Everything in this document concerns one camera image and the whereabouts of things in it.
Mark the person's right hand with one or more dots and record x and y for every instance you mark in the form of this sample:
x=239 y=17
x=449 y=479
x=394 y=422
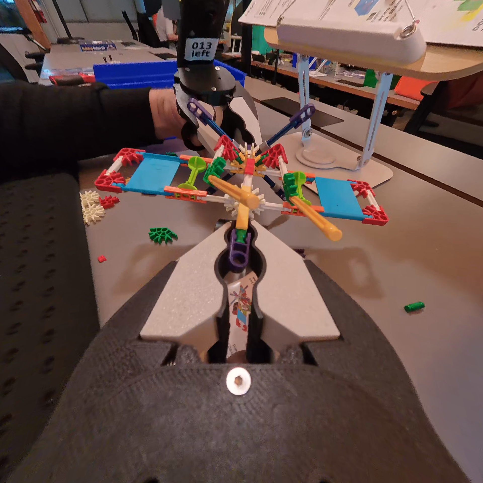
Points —
x=236 y=357

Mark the red fan connector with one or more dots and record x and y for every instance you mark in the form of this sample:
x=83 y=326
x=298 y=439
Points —
x=109 y=202

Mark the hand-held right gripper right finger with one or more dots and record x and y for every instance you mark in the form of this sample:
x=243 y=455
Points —
x=298 y=302

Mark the person's left forearm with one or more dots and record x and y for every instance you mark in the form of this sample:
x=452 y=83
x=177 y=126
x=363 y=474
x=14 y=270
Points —
x=75 y=120

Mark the colourful construction toy model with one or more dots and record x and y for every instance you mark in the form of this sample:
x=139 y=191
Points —
x=151 y=171

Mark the black perforated chair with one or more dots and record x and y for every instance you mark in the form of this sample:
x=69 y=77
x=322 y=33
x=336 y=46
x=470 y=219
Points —
x=37 y=302

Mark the small green rod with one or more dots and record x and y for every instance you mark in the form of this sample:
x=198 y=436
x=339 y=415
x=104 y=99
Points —
x=414 y=306

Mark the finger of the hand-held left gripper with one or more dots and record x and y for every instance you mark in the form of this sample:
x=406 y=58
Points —
x=249 y=113
x=206 y=141

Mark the white document stand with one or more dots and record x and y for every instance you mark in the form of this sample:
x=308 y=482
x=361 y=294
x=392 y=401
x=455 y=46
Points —
x=339 y=158

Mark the white snowflake connector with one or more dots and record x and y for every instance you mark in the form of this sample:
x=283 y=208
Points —
x=93 y=214
x=89 y=199

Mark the blue plastic bin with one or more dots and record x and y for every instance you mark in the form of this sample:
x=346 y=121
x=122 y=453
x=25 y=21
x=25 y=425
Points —
x=132 y=75

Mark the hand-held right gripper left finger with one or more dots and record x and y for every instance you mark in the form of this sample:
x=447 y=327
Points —
x=181 y=302

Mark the white instruction booklet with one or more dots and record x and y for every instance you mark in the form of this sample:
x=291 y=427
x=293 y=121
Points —
x=241 y=302

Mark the green fan connector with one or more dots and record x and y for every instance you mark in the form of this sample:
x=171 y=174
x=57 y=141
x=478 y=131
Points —
x=163 y=235

